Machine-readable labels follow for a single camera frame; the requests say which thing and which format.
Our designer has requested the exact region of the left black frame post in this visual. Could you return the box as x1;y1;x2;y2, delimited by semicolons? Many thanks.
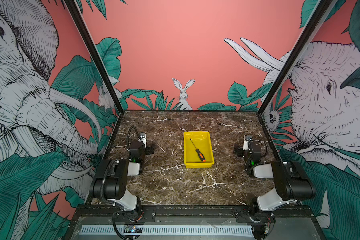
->
64;0;124;114

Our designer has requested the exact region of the yellow plastic bin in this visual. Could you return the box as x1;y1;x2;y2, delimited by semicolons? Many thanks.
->
183;131;215;169

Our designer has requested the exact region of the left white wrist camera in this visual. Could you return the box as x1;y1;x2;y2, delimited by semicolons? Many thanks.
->
139;133;147;148

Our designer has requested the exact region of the white slotted cable duct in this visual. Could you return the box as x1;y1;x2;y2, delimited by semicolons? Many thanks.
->
79;225;253;237

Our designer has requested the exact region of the black front mounting rail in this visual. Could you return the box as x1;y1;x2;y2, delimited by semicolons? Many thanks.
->
72;205;314;225

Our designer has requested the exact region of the right black frame post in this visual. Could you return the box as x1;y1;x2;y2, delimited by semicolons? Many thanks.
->
257;1;336;116

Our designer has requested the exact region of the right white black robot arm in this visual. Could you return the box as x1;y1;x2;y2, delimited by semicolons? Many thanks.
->
233;139;316;223

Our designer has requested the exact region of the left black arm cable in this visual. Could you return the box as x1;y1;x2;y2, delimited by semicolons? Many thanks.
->
126;125;142;151

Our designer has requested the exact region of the black frame post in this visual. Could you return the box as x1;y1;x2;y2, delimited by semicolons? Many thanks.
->
64;0;124;114
257;1;336;116

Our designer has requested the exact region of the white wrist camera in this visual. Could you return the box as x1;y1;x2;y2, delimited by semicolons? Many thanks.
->
243;135;253;151
139;133;147;148

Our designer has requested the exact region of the small green circuit board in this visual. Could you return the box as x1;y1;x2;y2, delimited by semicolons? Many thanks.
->
124;225;144;235

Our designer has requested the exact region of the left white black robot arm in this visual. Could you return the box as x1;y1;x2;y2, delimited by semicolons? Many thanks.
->
90;141;155;222

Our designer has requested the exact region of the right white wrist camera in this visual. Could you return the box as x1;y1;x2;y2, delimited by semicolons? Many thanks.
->
243;135;253;151

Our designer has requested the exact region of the orange black screwdriver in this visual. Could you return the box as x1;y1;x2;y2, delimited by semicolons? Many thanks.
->
190;139;206;163

